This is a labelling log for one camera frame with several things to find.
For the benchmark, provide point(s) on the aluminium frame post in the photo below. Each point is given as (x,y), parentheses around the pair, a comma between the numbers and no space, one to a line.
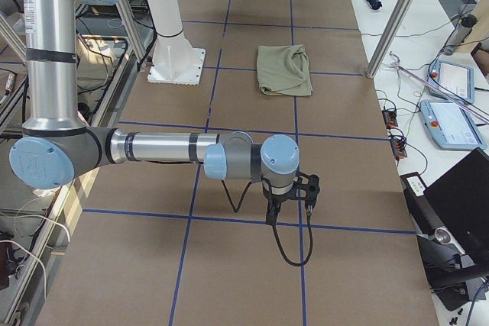
(398,14)

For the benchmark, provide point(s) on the far teach pendant tablet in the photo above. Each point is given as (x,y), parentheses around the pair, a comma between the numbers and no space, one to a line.
(455,77)

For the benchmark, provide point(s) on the teach pendant tablet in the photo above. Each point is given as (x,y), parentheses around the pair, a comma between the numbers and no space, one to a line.
(451,127)
(455,77)

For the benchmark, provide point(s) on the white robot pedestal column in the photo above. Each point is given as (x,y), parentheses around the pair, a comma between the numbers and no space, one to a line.
(175,60)

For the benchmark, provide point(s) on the clear water bottle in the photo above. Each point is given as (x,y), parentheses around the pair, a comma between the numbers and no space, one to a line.
(461,31)

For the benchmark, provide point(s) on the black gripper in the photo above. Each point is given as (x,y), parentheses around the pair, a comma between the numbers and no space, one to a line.
(282,198)

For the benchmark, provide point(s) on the seated person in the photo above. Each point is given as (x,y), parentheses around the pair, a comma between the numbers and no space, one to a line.
(480,56)

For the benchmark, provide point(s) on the orange circuit board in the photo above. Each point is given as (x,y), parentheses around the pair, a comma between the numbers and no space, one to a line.
(390,118)
(398,146)

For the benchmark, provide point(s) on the olive green long-sleeve shirt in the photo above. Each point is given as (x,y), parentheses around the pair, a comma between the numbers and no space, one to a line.
(284,70)

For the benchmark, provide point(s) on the black laptop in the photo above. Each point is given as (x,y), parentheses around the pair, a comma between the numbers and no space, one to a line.
(457,201)

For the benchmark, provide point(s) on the reacher grabber stick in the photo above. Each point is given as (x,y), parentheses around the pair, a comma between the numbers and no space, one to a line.
(442,91)

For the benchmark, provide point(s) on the near teach pendant tablet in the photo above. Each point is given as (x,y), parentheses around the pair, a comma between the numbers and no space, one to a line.
(451,127)

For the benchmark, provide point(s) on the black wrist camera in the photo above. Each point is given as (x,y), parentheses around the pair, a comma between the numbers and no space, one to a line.
(308,190)

